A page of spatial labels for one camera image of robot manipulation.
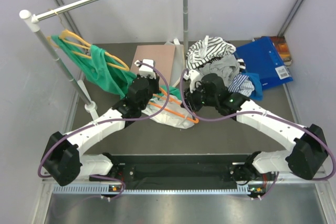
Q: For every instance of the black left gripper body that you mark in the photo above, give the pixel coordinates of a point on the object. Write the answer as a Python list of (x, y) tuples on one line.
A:
[(153, 85)]

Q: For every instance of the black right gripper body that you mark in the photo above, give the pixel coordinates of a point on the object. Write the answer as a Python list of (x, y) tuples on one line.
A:
[(196, 99)]

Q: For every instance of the orange clothes hanger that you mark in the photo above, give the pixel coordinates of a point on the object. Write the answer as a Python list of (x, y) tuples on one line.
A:
[(176, 110)]

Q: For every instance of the white tank top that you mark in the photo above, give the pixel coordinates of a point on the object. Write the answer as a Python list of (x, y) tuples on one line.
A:
[(173, 116)]

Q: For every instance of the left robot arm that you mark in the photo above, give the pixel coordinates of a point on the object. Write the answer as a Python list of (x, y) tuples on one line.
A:
[(65, 157)]

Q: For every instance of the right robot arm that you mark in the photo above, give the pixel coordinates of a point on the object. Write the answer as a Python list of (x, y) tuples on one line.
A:
[(305, 148)]

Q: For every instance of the green tank top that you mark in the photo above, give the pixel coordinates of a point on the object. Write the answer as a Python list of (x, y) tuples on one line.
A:
[(96, 70)]

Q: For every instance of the yellow clothes hanger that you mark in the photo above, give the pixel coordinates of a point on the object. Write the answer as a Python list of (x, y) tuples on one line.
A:
[(73, 39)]

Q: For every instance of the grey shirt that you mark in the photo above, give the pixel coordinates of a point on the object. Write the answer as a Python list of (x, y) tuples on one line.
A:
[(226, 68)]

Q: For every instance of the blue striped shirt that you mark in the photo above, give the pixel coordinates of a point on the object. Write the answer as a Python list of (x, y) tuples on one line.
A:
[(242, 84)]

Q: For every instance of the striped black white shirt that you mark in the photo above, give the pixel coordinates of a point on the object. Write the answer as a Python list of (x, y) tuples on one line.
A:
[(207, 50)]

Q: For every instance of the blue cloth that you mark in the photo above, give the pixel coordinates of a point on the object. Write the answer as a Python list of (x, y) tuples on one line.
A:
[(257, 94)]

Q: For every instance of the blue folder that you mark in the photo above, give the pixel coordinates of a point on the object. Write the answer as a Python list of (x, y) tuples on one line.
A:
[(262, 58)]

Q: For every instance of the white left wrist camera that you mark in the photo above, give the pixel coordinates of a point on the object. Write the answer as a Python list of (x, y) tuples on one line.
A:
[(145, 68)]

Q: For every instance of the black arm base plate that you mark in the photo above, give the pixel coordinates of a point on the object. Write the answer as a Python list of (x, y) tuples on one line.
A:
[(170, 168)]

